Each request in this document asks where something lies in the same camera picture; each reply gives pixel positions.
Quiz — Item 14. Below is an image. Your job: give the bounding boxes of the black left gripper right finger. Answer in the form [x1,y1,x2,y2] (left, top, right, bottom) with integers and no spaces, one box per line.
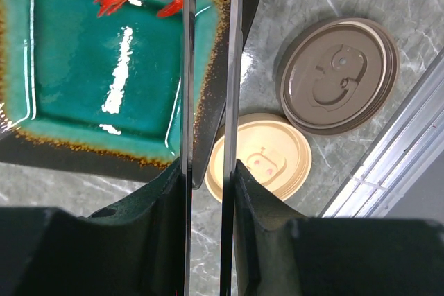
[234,162,443,295]

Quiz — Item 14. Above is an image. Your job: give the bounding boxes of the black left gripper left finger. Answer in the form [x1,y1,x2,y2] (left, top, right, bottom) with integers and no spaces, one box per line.
[1,162,184,295]

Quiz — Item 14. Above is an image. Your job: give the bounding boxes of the steel serving tongs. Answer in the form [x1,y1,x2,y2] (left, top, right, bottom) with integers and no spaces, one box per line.
[180,0,243,295]

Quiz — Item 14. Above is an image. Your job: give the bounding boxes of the cream round lid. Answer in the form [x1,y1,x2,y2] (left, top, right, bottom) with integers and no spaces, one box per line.
[204,112,312,204]

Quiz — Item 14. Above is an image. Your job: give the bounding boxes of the teal square ceramic plate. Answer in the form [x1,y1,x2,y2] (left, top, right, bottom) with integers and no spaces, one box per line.
[0,0,266,190]

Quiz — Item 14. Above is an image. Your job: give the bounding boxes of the brown round lid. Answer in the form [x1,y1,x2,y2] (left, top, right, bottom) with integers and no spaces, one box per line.
[276,17,400,137]

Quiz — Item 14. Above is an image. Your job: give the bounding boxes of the aluminium rail frame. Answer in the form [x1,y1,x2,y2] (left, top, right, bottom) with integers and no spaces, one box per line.
[321,53,443,218]

